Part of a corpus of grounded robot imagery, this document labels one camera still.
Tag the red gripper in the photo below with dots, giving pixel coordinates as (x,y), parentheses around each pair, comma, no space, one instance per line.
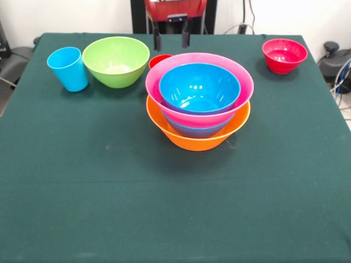
(175,9)

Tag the large pink bowl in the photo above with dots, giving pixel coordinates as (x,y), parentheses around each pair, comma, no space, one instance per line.
(153,85)

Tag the blue bowl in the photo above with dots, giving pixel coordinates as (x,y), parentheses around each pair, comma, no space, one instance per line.
(197,131)
(200,87)

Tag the green bowl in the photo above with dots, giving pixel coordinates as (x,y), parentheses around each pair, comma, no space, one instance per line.
(116,63)

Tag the orange bowl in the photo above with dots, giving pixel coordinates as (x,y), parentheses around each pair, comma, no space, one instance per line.
(200,143)

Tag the small pink-red bowl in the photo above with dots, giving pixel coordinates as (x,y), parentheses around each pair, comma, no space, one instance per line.
(285,59)

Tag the red cup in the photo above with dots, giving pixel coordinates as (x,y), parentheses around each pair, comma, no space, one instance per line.
(156,60)

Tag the blue cup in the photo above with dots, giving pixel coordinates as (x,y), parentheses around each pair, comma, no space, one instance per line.
(68,71)

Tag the dark green tablecloth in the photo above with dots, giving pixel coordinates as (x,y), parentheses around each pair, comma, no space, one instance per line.
(137,191)

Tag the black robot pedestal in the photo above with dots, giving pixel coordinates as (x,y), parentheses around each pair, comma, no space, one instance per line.
(209,16)

